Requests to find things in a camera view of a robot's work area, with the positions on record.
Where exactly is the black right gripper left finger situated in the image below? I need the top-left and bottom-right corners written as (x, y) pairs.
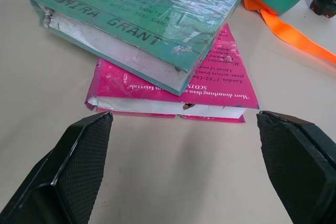
top-left (0, 111), bottom-right (114, 224)

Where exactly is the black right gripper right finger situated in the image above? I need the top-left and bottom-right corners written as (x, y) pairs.
top-left (256, 110), bottom-right (336, 224)

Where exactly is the pink paperback book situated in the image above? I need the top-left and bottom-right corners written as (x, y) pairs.
top-left (84, 23), bottom-right (260, 124)

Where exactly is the green paperback book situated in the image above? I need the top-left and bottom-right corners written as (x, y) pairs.
top-left (28, 0), bottom-right (250, 97)

